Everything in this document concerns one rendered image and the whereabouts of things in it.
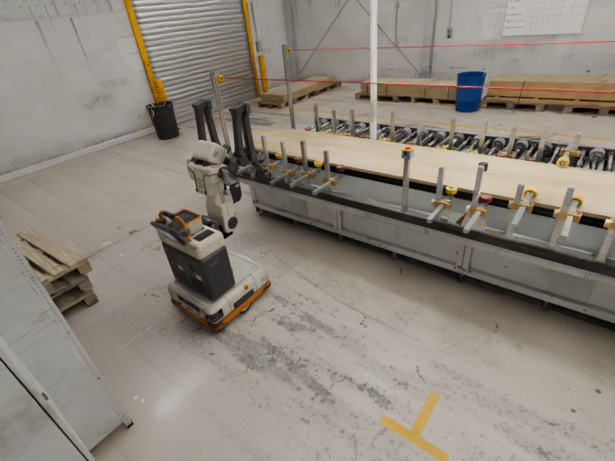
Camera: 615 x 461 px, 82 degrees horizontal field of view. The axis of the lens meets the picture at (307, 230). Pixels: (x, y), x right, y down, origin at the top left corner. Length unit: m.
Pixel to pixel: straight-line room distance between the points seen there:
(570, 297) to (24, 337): 3.38
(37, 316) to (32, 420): 0.97
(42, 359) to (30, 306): 0.30
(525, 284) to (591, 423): 1.00
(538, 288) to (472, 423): 1.22
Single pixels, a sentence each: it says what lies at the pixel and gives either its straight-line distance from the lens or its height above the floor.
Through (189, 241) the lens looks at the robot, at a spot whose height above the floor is 0.82.
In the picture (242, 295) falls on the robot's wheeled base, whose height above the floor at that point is 0.20.
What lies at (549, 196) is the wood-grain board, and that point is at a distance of 2.96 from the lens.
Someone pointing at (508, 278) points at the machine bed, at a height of 0.18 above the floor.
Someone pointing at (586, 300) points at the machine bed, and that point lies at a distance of 3.26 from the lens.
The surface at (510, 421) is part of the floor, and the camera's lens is 2.64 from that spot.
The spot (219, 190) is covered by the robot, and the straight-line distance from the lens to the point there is 2.85.
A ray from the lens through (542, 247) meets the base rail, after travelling 2.75.
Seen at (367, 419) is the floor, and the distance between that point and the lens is 2.48.
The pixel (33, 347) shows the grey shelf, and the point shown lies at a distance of 2.22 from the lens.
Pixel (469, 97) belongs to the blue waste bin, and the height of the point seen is 0.30.
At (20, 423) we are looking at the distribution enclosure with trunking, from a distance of 1.23.
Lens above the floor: 2.16
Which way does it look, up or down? 32 degrees down
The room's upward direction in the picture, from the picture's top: 7 degrees counter-clockwise
